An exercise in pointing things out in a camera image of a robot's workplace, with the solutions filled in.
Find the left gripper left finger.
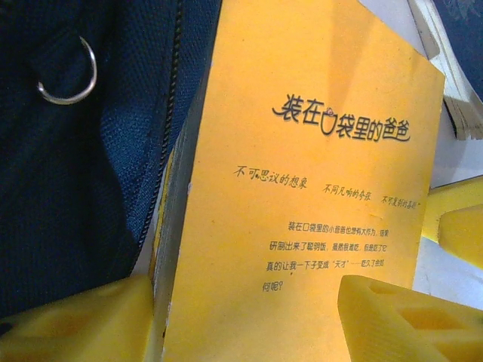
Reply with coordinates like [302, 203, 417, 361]
[0, 275, 155, 362]

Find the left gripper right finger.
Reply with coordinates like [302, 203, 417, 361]
[337, 275, 483, 362]

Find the navy blue backpack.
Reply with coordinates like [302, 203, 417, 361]
[0, 0, 223, 321]

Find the navy notebook with QR code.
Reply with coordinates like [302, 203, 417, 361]
[409, 0, 483, 141]

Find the yellow paperback book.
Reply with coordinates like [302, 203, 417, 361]
[150, 0, 447, 362]

